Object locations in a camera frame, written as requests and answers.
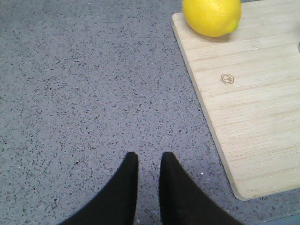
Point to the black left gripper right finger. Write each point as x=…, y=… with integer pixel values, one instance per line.
x=182, y=202

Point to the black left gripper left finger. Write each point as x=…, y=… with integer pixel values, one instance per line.
x=115, y=204

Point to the wooden cutting board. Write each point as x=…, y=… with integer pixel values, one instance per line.
x=248, y=86

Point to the yellow lemon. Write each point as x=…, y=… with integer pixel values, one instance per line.
x=212, y=18

